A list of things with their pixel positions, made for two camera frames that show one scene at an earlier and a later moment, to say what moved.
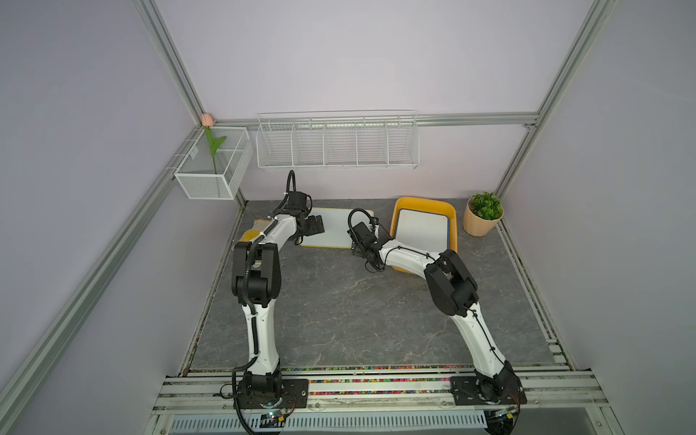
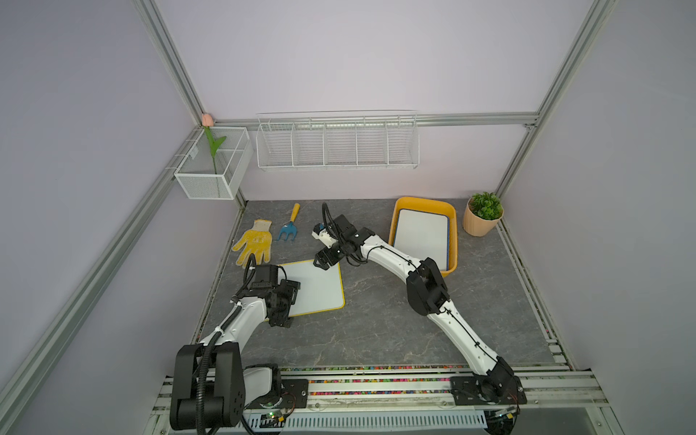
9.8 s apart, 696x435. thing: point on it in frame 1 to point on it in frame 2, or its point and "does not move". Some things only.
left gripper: x=314 y=229 to x=288 y=287
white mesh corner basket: x=217 y=164 does not move
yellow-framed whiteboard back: x=336 y=226 to x=319 y=290
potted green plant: x=482 y=212 does not move
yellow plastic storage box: x=430 y=206 does not move
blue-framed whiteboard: x=429 y=231 does not move
